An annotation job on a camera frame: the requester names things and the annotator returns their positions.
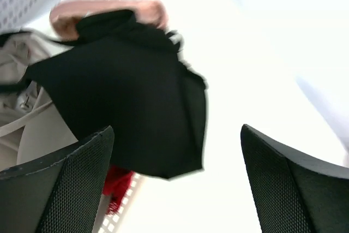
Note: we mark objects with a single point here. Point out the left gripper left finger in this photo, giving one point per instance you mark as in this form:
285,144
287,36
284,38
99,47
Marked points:
59,192

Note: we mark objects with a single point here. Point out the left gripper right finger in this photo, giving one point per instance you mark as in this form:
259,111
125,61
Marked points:
293,191

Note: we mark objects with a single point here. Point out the black bra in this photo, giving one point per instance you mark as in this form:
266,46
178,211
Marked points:
127,75

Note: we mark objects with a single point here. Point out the beige bra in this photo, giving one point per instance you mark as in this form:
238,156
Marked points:
31,126

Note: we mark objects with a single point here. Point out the red garment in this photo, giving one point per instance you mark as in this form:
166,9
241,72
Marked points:
116,185

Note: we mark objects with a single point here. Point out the pink satin garment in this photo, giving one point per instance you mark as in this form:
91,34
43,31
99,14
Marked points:
67,14

